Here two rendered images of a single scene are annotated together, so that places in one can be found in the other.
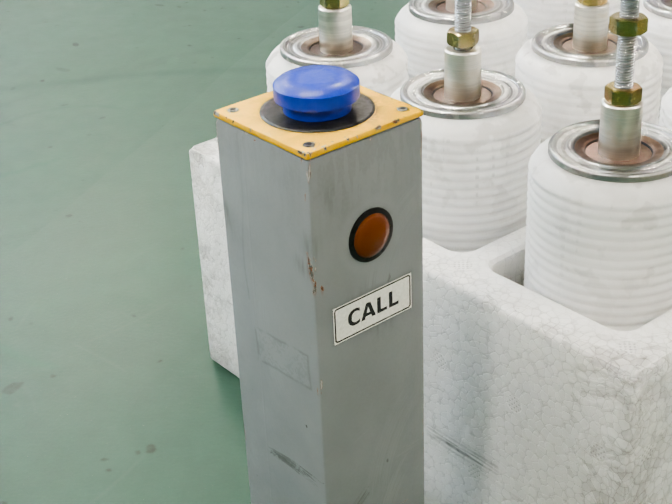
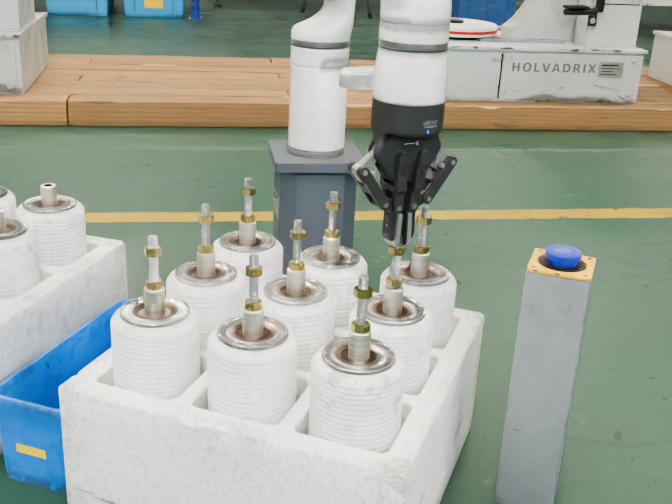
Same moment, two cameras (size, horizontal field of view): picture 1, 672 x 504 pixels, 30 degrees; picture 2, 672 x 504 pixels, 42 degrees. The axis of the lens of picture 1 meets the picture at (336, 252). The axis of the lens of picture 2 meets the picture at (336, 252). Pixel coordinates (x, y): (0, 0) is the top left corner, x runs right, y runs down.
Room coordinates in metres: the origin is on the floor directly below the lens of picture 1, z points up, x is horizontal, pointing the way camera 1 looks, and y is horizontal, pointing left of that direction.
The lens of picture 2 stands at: (1.24, 0.64, 0.67)
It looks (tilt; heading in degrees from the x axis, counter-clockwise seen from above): 22 degrees down; 238
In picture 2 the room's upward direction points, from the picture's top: 3 degrees clockwise
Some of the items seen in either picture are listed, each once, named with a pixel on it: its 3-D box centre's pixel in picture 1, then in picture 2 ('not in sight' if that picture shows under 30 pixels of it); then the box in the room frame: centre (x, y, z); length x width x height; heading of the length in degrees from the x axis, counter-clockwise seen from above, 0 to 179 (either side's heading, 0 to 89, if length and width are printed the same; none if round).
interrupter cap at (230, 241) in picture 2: not in sight; (247, 241); (0.76, -0.34, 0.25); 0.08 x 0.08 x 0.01
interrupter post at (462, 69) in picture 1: (462, 74); (393, 300); (0.71, -0.08, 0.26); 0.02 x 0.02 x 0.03
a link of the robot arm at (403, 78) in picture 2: not in sight; (401, 64); (0.71, -0.10, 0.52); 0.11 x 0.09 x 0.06; 89
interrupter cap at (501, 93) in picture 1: (462, 94); (392, 310); (0.71, -0.08, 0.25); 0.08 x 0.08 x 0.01
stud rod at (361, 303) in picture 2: not in sight; (361, 310); (0.80, -0.01, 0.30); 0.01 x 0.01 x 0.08
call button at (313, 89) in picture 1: (316, 98); (562, 258); (0.54, 0.01, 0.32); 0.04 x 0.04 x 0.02
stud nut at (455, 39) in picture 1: (462, 36); (394, 281); (0.71, -0.08, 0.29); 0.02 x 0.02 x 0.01; 38
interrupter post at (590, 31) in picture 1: (590, 26); (296, 281); (0.78, -0.17, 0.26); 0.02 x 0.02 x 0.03
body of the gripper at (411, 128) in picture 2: not in sight; (405, 136); (0.71, -0.08, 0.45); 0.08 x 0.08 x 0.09
